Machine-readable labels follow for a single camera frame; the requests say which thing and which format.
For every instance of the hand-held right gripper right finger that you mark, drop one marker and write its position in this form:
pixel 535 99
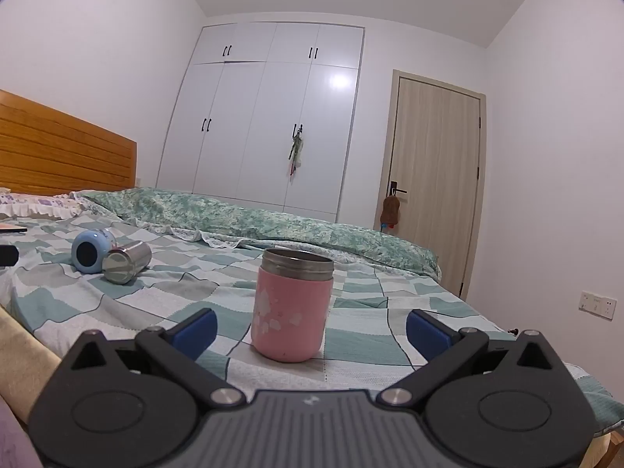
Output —
pixel 429 335

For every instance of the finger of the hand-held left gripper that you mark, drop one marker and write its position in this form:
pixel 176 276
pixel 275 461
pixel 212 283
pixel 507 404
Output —
pixel 7 255

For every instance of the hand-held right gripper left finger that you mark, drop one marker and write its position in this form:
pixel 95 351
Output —
pixel 196 334

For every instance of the blue cup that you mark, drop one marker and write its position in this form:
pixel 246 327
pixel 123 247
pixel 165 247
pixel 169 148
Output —
pixel 90 249

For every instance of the steel cup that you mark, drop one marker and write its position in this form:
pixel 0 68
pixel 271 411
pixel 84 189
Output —
pixel 127 259

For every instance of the pink cup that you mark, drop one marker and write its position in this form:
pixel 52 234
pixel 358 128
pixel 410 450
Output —
pixel 290 312

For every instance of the dark flat tablet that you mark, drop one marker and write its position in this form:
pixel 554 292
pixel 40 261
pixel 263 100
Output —
pixel 12 228

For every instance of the floral pillow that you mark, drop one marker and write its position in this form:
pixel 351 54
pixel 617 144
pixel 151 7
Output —
pixel 34 204

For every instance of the beige mattress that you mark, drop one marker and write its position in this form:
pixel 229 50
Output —
pixel 24 351

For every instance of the wooden headboard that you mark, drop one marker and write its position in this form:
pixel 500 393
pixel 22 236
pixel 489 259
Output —
pixel 63 151

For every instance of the green floral quilt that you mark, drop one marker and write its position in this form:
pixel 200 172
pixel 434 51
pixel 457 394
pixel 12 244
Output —
pixel 273 224

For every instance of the wooden door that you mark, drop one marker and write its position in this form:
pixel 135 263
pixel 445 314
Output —
pixel 434 180

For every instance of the purple cloth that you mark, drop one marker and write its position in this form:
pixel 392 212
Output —
pixel 14 434

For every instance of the hanging wardrobe ornament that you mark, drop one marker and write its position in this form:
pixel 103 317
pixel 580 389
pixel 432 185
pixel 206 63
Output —
pixel 295 151

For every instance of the white wardrobe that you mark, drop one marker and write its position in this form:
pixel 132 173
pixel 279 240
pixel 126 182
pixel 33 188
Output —
pixel 253 131

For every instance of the white wall socket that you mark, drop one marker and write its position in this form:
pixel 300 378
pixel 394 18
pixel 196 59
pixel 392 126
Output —
pixel 596 305

